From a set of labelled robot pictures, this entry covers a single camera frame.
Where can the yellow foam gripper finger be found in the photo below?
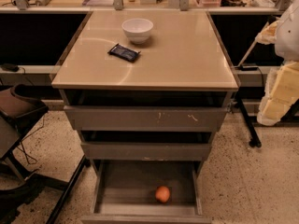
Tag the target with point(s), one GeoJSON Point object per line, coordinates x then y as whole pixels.
{"type": "Point", "coordinates": [281, 92]}
{"type": "Point", "coordinates": [268, 34]}

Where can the orange fruit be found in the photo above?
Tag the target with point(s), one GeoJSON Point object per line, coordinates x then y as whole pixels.
{"type": "Point", "coordinates": [162, 194]}

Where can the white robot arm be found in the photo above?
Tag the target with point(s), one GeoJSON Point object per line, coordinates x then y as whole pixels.
{"type": "Point", "coordinates": [287, 44]}

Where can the grey drawer cabinet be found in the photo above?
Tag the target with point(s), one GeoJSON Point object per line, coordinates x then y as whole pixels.
{"type": "Point", "coordinates": [182, 65]}

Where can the grey bottom drawer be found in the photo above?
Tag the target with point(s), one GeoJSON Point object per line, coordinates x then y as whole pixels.
{"type": "Point", "coordinates": [125, 194]}

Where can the grey drawer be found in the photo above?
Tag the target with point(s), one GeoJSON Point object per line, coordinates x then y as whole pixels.
{"type": "Point", "coordinates": [145, 119]}
{"type": "Point", "coordinates": [146, 151]}
{"type": "Point", "coordinates": [125, 194]}

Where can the grey middle drawer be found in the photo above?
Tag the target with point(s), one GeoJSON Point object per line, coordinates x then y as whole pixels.
{"type": "Point", "coordinates": [146, 151]}

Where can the grey top drawer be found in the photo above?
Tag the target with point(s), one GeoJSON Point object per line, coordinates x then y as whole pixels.
{"type": "Point", "coordinates": [145, 119]}

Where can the white stick with black tip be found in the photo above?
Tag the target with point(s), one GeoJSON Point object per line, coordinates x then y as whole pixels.
{"type": "Point", "coordinates": [251, 47]}

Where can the black power adapter right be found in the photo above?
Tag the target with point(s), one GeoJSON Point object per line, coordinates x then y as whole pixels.
{"type": "Point", "coordinates": [248, 67]}

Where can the black power adapter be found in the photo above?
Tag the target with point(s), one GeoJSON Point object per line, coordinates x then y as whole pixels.
{"type": "Point", "coordinates": [248, 67]}
{"type": "Point", "coordinates": [10, 67]}

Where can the black table leg right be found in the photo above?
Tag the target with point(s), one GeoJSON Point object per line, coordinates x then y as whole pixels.
{"type": "Point", "coordinates": [254, 140]}

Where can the black table leg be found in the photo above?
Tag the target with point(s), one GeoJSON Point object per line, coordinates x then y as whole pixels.
{"type": "Point", "coordinates": [67, 190]}
{"type": "Point", "coordinates": [254, 140]}

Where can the white ceramic bowl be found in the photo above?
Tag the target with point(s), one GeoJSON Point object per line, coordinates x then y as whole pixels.
{"type": "Point", "coordinates": [137, 30]}

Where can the dark blue snack packet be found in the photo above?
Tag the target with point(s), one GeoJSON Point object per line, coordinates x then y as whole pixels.
{"type": "Point", "coordinates": [124, 53]}

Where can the black table leg left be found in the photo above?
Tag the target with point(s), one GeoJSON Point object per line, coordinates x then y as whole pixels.
{"type": "Point", "coordinates": [67, 190]}

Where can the dark office chair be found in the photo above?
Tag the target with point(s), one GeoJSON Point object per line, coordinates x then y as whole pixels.
{"type": "Point", "coordinates": [19, 113]}

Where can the black power adapter left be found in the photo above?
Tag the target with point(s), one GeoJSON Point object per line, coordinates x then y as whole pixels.
{"type": "Point", "coordinates": [10, 67]}

